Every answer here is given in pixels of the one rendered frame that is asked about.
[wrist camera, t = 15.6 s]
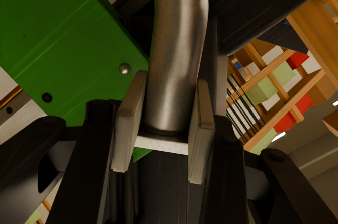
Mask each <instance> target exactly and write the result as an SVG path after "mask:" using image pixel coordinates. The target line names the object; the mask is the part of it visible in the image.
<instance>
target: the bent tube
mask: <svg viewBox="0 0 338 224"><path fill-rule="evenodd" d="M154 8H155V12H154V25H153V33H152V41H151V50H150V58H149V66H148V74H147V82H146V90H145V98H144V106H143V114H142V120H141V124H140V128H139V131H138V135H137V138H136V142H135V145H134V146H135V147H141V148H147V149H154V150H160V151H166V152H172V153H178V154H185V155H188V126H189V121H190V115H191V110H192V104H193V99H194V94H195V88H196V83H197V78H198V72H199V67H200V61H201V56H202V51H203V45H204V40H205V34H206V29H207V22H208V11H209V0H154Z"/></svg>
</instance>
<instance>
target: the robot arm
mask: <svg viewBox="0 0 338 224"><path fill-rule="evenodd" d="M147 74H148V73H147V71H144V70H139V71H137V72H136V74H135V76H134V78H133V80H132V82H131V84H130V86H129V88H128V90H127V92H126V95H125V97H124V99H123V101H121V100H114V99H108V100H103V99H95V100H90V101H88V102H87V103H86V108H85V119H84V123H83V125H82V126H74V127H67V126H66V120H65V119H63V118H61V117H57V116H44V117H40V118H38V119H36V120H34V121H33V122H31V123H30V124H29V125H27V126H26V127H24V128H23V129H22V130H20V131H19V132H17V133H16V134H15V135H13V136H12V137H11V138H9V139H8V140H6V141H5V142H4V143H2V144H1V145H0V224H25V222H26V221H27V220H28V219H29V217H30V216H31V215H32V214H33V213H34V211H35V210H36V209H37V208H38V207H39V205H40V204H41V203H42V202H43V200H44V199H45V198H46V197H47V196H48V194H49V193H50V192H51V191H52V189H53V188H54V187H55V186H56V185H57V183H58V182H59V181H60V180H61V179H62V181H61V184H60V186H59V189H58V192H57V194H56V197H55V199H54V202H53V205H52V207H51V210H50V213H49V215H48V218H47V220H46V223H45V224H102V221H103V214H104V207H105V201H106V194H107V188H108V181H109V175H110V166H111V169H113V171H116V172H123V173H125V171H127V170H128V166H129V163H130V159H131V156H132V152H133V149H134V145H135V142H136V138H137V135H138V131H139V128H140V124H141V120H142V114H143V106H144V98H145V90H146V82H147ZM111 161H112V164H111ZM205 175H206V179H205ZM204 179H205V184H204V188H203V193H202V197H201V199H202V203H201V210H200V217H199V223H198V224H249V217H248V207H249V209H250V212H251V214H252V217H253V219H254V221H255V224H338V219H337V218H336V217H335V215H334V214H333V213H332V211H331V210H330V209H329V207H328V206H327V205H326V203H325V202H324V201H323V200H322V198H321V197H320V196H319V194H318V193H317V192H316V190H315V189H314V188H313V186H312V185H311V184H310V182H309V181H308V180H307V178H306V177H305V176H304V175H303V173H302V172H301V171H300V169H299V168H298V167H297V165H296V164H295V163H294V161H293V160H292V159H291V157H289V156H288V155H287V154H286V153H284V152H283V151H281V150H278V149H272V148H265V149H262V150H261V153H260V155H257V154H254V153H251V152H249V151H247V150H245V149H244V145H243V142H242V141H241V140H240V139H238V138H236V136H235V133H234V129H233V126H232V123H231V120H230V119H229V118H228V117H226V116H220V115H214V114H213V112H212V106H211V100H210V94H209V88H208V83H207V82H206V80H202V79H198V80H197V83H196V88H195V94H194V99H193V104H192V110H191V115H190V121H189V126H188V180H189V181H190V183H194V184H200V185H201V184H202V183H204Z"/></svg>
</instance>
